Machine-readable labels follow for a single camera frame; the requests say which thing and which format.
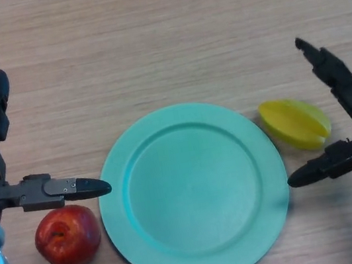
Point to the yellow starfruit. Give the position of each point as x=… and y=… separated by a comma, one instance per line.
x=295, y=123

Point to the red apple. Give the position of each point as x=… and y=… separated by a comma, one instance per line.
x=67, y=238

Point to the green round plate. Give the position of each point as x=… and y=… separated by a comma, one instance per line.
x=195, y=199

